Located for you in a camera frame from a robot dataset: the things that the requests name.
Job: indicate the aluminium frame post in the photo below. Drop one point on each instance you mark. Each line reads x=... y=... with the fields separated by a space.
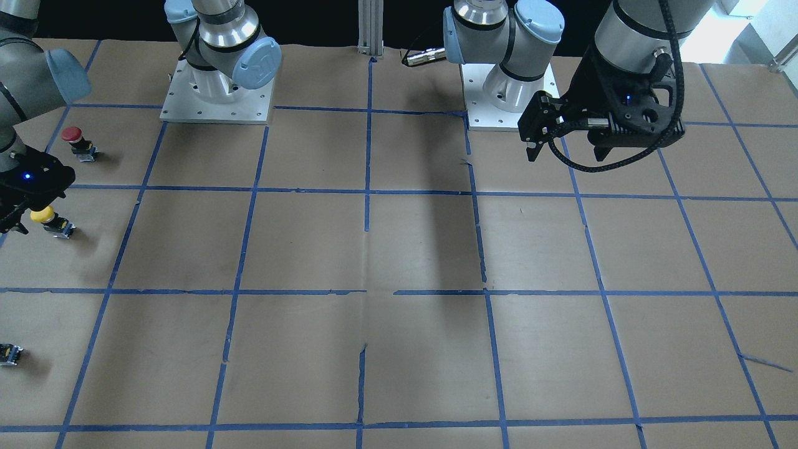
x=370 y=28

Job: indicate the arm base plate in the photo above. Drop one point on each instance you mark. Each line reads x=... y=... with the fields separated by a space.
x=218 y=100
x=495 y=101

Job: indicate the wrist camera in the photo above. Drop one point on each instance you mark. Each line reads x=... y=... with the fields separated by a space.
x=645 y=109
x=33 y=179

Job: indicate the red push button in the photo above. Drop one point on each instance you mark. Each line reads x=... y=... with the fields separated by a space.
x=84 y=150

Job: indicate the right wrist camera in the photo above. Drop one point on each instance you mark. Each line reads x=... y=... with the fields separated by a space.
x=33 y=179

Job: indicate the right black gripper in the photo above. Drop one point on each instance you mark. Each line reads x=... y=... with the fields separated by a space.
x=38 y=194

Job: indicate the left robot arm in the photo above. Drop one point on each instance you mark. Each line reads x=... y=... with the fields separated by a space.
x=522 y=39

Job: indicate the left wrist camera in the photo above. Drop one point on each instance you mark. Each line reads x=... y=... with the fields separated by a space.
x=645 y=109

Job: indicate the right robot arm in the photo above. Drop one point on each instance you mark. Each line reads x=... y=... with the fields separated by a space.
x=222 y=38

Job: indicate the yellow push button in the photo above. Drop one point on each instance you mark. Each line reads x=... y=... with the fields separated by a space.
x=53 y=223

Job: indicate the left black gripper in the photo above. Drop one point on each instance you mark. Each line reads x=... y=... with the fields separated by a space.
x=588 y=87

